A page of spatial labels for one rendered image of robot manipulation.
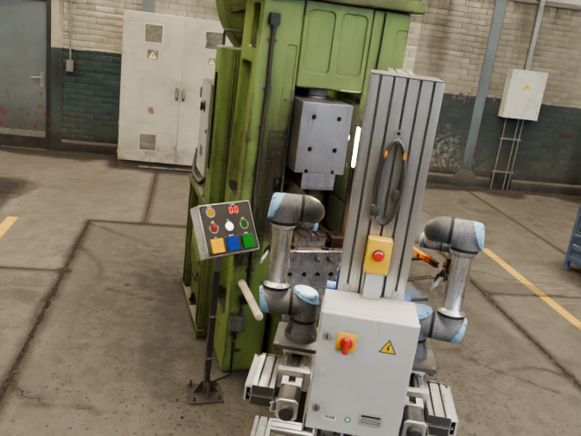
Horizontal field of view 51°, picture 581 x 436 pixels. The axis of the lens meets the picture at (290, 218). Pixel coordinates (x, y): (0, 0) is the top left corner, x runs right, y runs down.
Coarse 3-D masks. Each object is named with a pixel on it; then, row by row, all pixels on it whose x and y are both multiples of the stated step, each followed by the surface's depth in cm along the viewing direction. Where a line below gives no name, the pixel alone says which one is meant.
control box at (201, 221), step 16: (192, 208) 324; (224, 208) 331; (240, 208) 338; (208, 224) 322; (224, 224) 328; (240, 224) 335; (208, 240) 320; (224, 240) 326; (240, 240) 333; (256, 240) 340; (208, 256) 318
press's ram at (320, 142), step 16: (304, 112) 338; (320, 112) 341; (336, 112) 344; (352, 112) 346; (304, 128) 341; (320, 128) 344; (336, 128) 346; (288, 144) 360; (304, 144) 344; (320, 144) 347; (336, 144) 350; (288, 160) 359; (304, 160) 347; (320, 160) 350; (336, 160) 353
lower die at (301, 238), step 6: (318, 228) 377; (294, 234) 364; (300, 234) 364; (306, 234) 363; (318, 234) 365; (324, 234) 367; (294, 240) 361; (300, 240) 363; (306, 240) 364; (312, 240) 365; (318, 240) 366; (324, 240) 367; (300, 246) 364; (312, 246) 366; (318, 246) 367; (324, 246) 368
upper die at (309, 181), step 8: (288, 168) 375; (288, 176) 375; (296, 176) 360; (304, 176) 350; (312, 176) 352; (320, 176) 353; (328, 176) 354; (296, 184) 360; (304, 184) 352; (312, 184) 353; (320, 184) 355; (328, 184) 356
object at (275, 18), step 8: (272, 16) 328; (280, 16) 329; (272, 24) 329; (272, 32) 331; (272, 40) 332; (272, 48) 334; (264, 88) 342; (264, 104) 343; (264, 112) 344; (264, 120) 345; (264, 128) 347; (256, 168) 354; (256, 176) 355; (256, 184) 356; (256, 192) 358; (256, 200) 360; (256, 208) 362; (248, 272) 374; (248, 280) 375; (240, 296) 377; (240, 304) 376
